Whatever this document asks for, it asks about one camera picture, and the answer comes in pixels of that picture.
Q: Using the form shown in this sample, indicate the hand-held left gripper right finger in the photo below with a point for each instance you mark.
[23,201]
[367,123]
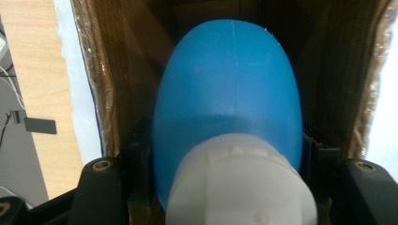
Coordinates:
[317,159]

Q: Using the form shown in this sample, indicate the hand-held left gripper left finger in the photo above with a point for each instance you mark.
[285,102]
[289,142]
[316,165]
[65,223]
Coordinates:
[139,162]

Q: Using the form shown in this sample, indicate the white table mat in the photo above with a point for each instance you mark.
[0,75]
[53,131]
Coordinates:
[78,93]

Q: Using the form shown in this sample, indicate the blue bottle with white cap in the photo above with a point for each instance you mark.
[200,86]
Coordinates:
[228,87]

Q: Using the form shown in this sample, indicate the dark tape strip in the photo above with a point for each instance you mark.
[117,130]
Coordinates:
[40,125]

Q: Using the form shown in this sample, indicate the blue-sided cardboard box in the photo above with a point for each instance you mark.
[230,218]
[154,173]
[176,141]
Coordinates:
[131,62]

